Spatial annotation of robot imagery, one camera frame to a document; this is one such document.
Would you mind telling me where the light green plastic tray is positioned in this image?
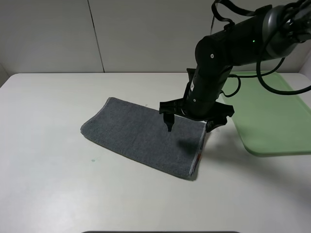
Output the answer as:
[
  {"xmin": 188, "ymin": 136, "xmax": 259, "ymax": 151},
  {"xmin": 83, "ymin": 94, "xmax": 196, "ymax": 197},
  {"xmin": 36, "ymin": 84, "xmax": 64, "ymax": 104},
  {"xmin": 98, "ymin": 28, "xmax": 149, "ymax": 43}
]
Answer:
[{"xmin": 222, "ymin": 71, "xmax": 311, "ymax": 157}]

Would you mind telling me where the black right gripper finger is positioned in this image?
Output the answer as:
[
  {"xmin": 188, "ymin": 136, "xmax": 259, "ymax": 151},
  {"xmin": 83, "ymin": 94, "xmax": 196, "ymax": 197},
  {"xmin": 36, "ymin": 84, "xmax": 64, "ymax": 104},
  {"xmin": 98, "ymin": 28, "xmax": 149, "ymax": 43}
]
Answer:
[
  {"xmin": 163, "ymin": 114, "xmax": 174, "ymax": 132},
  {"xmin": 206, "ymin": 118, "xmax": 227, "ymax": 133}
]

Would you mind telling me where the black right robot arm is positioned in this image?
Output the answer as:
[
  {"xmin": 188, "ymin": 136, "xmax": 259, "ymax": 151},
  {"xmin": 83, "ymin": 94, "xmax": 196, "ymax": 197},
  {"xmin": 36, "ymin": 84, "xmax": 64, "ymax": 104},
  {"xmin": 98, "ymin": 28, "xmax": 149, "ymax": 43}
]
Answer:
[{"xmin": 159, "ymin": 0, "xmax": 311, "ymax": 132}]

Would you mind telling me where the grey towel with orange stripe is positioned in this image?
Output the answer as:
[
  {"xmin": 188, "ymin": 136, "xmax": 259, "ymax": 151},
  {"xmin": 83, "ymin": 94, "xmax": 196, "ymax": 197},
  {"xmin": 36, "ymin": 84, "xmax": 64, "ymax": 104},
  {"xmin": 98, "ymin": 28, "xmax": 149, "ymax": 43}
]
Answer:
[{"xmin": 81, "ymin": 97, "xmax": 206, "ymax": 180}]

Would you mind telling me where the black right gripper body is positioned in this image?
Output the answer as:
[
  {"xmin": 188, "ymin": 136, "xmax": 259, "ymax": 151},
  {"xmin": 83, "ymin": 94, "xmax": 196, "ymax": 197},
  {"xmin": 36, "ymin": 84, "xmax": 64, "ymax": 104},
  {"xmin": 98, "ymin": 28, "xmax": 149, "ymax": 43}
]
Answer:
[{"xmin": 159, "ymin": 96, "xmax": 234, "ymax": 122}]

